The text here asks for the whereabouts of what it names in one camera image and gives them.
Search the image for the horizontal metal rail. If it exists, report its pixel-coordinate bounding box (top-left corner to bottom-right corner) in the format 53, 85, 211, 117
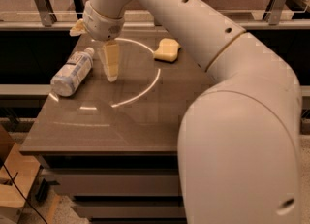
0, 19, 310, 30

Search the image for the left metal railing post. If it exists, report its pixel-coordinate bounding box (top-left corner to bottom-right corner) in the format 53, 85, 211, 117
34, 0, 57, 27

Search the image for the right metal railing post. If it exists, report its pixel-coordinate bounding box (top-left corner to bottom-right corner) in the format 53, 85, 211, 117
266, 0, 286, 25

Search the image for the cardboard box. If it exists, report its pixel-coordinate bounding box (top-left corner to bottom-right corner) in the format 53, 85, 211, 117
0, 126, 40, 224

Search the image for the black floor cable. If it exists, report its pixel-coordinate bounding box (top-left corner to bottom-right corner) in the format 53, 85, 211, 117
0, 162, 48, 224

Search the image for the grey table drawer unit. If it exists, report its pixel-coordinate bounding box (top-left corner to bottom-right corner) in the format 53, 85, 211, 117
42, 155, 187, 224

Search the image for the clear plastic water bottle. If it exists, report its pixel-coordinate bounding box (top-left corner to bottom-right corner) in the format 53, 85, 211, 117
50, 48, 95, 97

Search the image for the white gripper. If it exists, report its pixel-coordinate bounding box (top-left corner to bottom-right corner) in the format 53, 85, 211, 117
69, 1, 124, 82

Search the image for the yellow sponge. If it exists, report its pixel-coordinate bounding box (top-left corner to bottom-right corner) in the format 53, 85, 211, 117
153, 38, 181, 63

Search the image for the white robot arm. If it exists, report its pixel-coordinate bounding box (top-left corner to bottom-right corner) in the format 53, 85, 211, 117
83, 0, 302, 224

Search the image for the metal railing post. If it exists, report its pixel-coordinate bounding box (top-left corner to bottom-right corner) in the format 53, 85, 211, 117
266, 0, 286, 25
34, 0, 57, 27

